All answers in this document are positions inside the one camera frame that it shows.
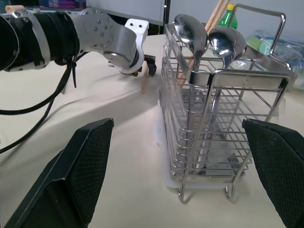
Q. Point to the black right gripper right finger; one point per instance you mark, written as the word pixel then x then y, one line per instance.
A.
pixel 280 166

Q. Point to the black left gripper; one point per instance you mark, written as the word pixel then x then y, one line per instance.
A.
pixel 150 64

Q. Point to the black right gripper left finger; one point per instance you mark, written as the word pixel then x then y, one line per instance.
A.
pixel 71 171

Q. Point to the large metal spoon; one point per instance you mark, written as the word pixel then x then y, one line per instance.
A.
pixel 225 45
pixel 192 33

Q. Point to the wooden stick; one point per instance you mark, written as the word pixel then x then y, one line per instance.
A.
pixel 63 91
pixel 144 82

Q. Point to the white board panel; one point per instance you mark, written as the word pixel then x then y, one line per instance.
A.
pixel 126 9

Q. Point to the wooden chopstick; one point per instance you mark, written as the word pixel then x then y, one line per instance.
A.
pixel 215 14
pixel 219 15

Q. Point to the green bottle yellow cap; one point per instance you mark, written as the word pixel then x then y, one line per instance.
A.
pixel 229 20

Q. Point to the white plastic drip tray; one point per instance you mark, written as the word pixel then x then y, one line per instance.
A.
pixel 167 181

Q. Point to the blue purple printed box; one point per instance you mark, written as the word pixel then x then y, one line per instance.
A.
pixel 61 3

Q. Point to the clear plastic bag pile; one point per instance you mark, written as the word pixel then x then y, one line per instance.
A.
pixel 288 51

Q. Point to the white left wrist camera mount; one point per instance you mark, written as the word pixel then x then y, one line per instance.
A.
pixel 137 27

